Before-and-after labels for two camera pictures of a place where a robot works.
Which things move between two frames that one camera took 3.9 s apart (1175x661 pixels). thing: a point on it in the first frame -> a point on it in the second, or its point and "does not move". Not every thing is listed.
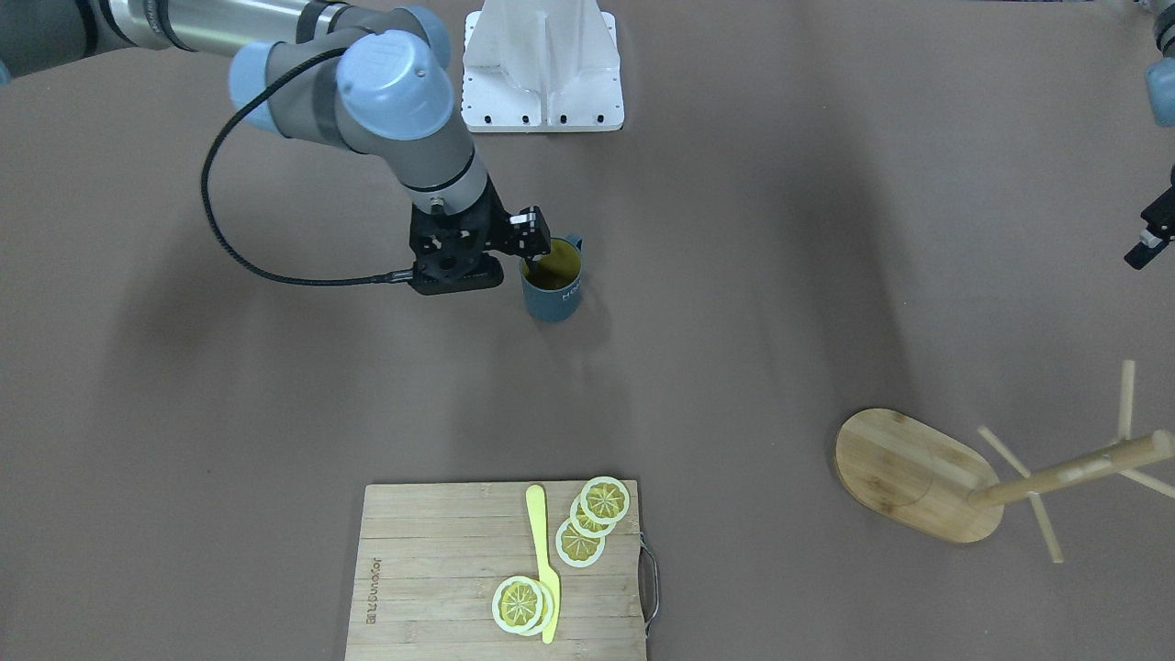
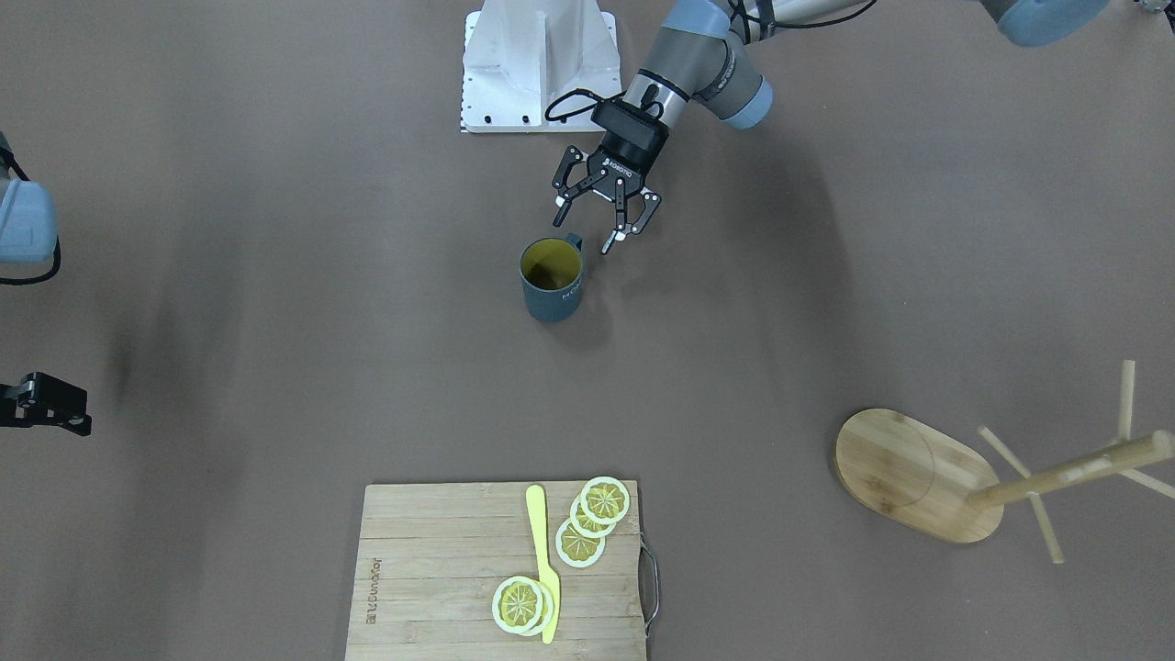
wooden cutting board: x=429 y=557 does not move
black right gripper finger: x=1159 y=218 -> x=615 y=170
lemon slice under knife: x=547 y=600 does not move
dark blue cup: x=551 y=282 does not move
